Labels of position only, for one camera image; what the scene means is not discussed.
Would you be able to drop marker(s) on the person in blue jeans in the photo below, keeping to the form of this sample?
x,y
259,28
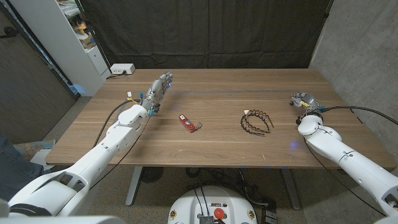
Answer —
x,y
15,174

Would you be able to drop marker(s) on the black curtain backdrop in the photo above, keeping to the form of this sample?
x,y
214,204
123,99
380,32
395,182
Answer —
x,y
208,31

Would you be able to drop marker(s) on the yellow toy figure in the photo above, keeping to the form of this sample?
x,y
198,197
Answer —
x,y
81,27

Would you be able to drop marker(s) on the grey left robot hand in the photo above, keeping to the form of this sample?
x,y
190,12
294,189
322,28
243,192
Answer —
x,y
157,91

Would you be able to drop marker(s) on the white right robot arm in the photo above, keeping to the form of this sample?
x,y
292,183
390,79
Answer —
x,y
335,149

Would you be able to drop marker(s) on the red emergency stop button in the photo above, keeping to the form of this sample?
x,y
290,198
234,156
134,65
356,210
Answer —
x,y
219,213

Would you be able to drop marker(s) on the white shelf cabinet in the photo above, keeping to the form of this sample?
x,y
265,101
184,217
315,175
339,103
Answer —
x,y
56,40

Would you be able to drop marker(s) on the red pocket knife with keyring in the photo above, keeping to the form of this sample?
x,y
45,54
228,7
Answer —
x,y
186,122

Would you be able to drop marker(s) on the white power socket box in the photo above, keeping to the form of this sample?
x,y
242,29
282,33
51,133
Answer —
x,y
122,68

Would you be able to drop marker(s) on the cardboard box with blue tape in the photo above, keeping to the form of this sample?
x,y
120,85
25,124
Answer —
x,y
88,41

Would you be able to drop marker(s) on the black round fan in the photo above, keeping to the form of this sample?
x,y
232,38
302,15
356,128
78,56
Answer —
x,y
152,174

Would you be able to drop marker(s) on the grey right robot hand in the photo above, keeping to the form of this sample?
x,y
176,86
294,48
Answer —
x,y
309,101

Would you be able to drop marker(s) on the white robot torso base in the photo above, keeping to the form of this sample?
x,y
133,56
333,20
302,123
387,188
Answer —
x,y
186,208

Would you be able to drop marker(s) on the black wavy toothed headband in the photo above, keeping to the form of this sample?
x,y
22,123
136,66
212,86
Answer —
x,y
245,128

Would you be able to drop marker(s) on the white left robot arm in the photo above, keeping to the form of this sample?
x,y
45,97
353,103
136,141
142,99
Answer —
x,y
118,143

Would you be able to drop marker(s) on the grey table leg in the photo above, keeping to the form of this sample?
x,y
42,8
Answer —
x,y
290,189
133,186

